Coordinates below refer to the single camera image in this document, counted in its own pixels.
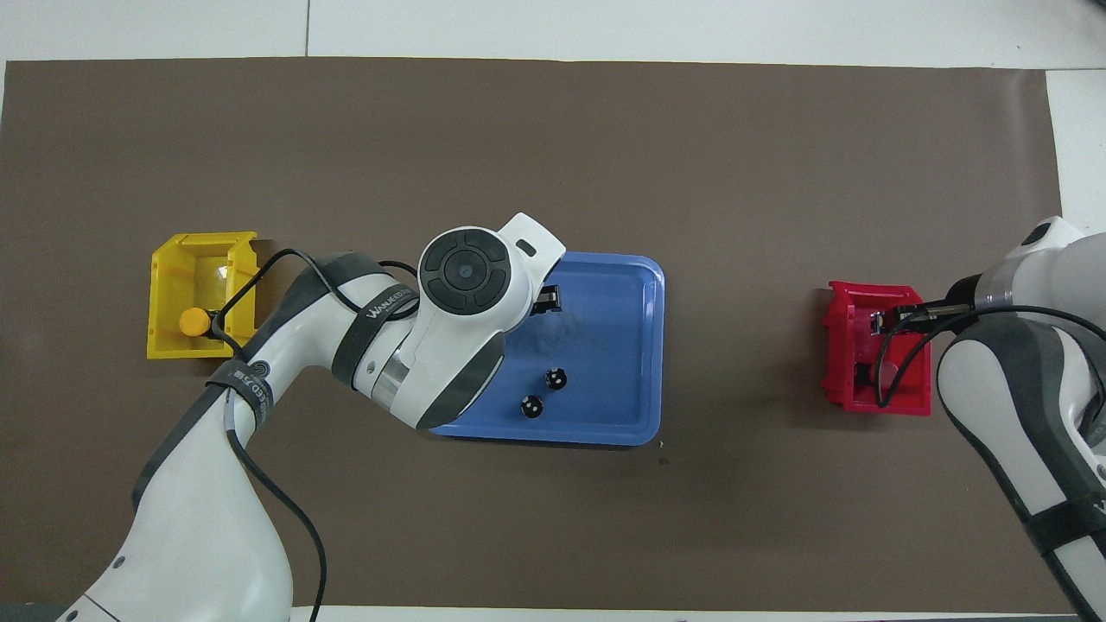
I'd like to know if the brown table mat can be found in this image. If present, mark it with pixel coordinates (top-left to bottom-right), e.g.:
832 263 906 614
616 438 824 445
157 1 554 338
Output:
0 57 1098 612

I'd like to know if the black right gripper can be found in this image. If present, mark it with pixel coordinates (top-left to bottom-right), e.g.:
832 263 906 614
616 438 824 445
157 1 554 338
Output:
873 274 983 334

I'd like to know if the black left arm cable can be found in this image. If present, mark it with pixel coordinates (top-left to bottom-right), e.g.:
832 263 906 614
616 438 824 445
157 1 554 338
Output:
207 248 422 622

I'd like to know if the red plastic bin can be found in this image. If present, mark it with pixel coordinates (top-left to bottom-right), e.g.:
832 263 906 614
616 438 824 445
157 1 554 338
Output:
821 281 934 417

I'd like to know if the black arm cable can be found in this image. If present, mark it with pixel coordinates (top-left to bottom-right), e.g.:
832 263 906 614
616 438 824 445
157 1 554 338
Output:
207 248 422 622
874 304 1106 409

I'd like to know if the black printed velcro strap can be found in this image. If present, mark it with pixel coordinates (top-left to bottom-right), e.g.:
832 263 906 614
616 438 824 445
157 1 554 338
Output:
1027 494 1106 558
205 354 275 426
332 281 423 391

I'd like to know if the yellow plastic bin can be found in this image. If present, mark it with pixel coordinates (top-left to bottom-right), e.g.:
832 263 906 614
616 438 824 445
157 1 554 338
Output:
146 231 264 360

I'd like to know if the yellow push button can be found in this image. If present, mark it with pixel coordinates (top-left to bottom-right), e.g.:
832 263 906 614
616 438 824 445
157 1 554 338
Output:
179 308 227 338

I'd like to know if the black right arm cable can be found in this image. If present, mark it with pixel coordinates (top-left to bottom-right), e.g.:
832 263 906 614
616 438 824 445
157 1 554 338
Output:
874 304 1106 409

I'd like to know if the blue plastic tray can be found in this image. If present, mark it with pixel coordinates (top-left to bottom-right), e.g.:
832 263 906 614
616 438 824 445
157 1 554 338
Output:
429 251 666 447

